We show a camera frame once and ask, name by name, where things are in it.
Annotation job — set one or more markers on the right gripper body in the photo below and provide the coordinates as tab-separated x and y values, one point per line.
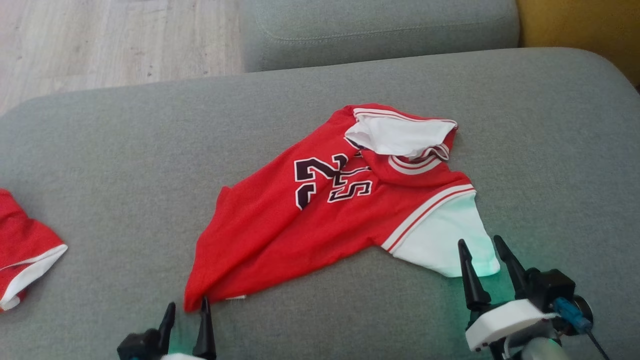
505	320

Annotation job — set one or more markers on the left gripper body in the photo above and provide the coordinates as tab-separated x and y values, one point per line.
142	345

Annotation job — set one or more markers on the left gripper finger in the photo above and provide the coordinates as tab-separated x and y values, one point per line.
168	325
205	335

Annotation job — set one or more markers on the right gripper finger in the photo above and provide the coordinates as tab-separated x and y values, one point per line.
472	285
515	272

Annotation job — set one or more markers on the red white number jersey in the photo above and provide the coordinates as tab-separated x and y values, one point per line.
280	225

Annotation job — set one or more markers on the red shorts white trim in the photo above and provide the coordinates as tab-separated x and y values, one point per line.
25	225

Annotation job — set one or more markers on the large grey sofa seat cushion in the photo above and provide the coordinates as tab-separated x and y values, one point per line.
125	150

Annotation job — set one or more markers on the large yellow sofa back cushion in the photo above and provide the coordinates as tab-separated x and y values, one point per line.
575	25

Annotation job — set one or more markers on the grey sofa back cushion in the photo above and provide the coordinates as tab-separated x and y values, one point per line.
380	20

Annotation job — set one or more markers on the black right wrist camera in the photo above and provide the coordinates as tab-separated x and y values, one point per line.
550	287

